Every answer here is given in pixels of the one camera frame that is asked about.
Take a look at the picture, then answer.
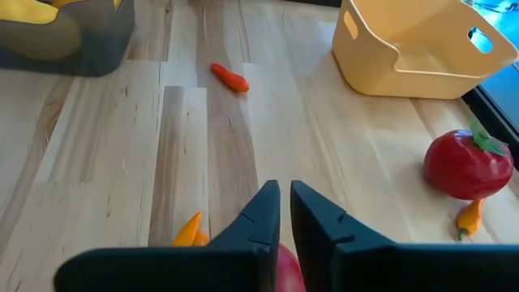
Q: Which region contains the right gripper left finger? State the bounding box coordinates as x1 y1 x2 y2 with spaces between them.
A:
53 179 282 292

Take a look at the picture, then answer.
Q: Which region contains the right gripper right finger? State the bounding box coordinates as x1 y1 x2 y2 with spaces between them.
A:
290 179 519 292

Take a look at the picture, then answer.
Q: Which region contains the yellow plastic basket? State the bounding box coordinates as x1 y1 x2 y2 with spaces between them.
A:
331 0 519 101

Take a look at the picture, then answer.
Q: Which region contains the red toy chili pepper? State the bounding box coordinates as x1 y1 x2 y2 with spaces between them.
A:
209 62 251 94

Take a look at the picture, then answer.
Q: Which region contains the gray translucent plastic basket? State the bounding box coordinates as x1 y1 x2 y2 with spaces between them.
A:
0 0 136 78

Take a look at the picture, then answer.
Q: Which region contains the yellow toy lemon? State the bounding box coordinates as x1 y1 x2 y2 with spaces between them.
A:
50 0 123 12

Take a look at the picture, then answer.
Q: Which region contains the orange toy chili pepper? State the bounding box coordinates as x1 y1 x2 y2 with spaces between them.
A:
457 197 486 241
171 211 203 247
191 231 211 247

